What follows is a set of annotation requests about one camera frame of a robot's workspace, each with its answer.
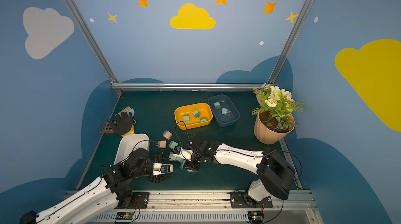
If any pink plug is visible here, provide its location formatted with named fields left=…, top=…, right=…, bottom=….
left=162, top=131, right=172, bottom=140
left=157, top=140, right=167, bottom=149

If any green plug cluster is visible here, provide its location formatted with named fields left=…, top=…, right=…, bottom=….
left=192, top=110, right=201, bottom=118
left=168, top=141, right=178, bottom=150

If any blue plug isolated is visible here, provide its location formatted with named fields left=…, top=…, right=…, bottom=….
left=221, top=108, right=231, bottom=115

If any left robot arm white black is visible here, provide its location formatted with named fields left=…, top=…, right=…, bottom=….
left=20, top=148, right=173, bottom=224

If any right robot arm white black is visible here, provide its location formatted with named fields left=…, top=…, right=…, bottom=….
left=187, top=135, right=296, bottom=202

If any white storage tray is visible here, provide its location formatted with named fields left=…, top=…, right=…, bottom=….
left=114, top=134, right=149, bottom=164

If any yellow storage box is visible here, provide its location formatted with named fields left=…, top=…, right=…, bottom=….
left=174, top=102, right=213, bottom=130

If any blue storage box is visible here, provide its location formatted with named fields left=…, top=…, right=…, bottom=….
left=207, top=94, right=240, bottom=127

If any black rubber glove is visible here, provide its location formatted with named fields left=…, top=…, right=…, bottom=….
left=111, top=112, right=134, bottom=137

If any brown grid drain cover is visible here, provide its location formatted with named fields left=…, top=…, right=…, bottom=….
left=99, top=121, right=116, bottom=134

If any yellow blue sponge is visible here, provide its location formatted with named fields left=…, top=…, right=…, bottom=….
left=116, top=107, right=135, bottom=117

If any potted artificial flower plant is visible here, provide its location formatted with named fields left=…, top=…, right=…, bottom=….
left=252, top=84, right=304, bottom=145

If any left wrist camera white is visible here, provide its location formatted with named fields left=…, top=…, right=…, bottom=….
left=152, top=162, right=173, bottom=176

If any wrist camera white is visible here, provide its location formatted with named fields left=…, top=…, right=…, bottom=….
left=173, top=147, right=193, bottom=161
left=152, top=162, right=173, bottom=176

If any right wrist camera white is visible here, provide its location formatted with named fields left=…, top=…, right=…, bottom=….
left=173, top=147, right=193, bottom=161

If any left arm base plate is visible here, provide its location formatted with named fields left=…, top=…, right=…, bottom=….
left=116, top=192, right=150, bottom=209

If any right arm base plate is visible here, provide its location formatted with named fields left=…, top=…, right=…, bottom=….
left=230, top=190, right=274, bottom=209

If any aluminium frame back bar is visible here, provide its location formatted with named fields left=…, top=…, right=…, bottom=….
left=111, top=83, right=262, bottom=90

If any aluminium frame rail front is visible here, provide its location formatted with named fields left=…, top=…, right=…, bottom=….
left=86, top=190, right=323, bottom=224

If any aluminium frame right post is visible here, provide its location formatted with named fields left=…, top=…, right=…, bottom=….
left=268, top=0, right=315, bottom=84

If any aluminium frame post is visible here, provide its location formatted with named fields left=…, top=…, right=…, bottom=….
left=63, top=0, right=118, bottom=87
left=268, top=0, right=315, bottom=84

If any aluminium frame left post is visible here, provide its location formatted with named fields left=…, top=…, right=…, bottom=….
left=63, top=0, right=118, bottom=87

